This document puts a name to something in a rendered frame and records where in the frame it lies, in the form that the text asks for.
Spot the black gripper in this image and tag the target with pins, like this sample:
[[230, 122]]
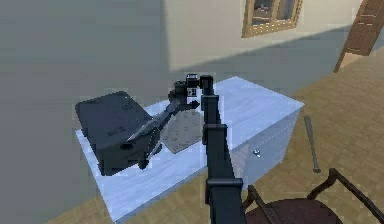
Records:
[[180, 96]]

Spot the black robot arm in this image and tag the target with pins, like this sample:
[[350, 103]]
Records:
[[218, 156]]

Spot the grey chessboard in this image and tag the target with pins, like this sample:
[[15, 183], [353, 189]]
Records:
[[183, 130]]

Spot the black box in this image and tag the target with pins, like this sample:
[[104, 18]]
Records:
[[116, 131]]

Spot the pale blue cabinet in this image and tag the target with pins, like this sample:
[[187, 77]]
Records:
[[200, 146]]

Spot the grey baseball bat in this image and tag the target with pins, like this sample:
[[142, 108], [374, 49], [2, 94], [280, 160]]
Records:
[[312, 143]]

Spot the dark red wooden chair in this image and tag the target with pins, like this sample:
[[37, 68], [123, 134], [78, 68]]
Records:
[[300, 206]]

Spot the wooden framed window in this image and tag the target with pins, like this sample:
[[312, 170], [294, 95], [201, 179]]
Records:
[[271, 16]]

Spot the brown wooden door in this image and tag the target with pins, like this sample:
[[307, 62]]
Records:
[[361, 31]]

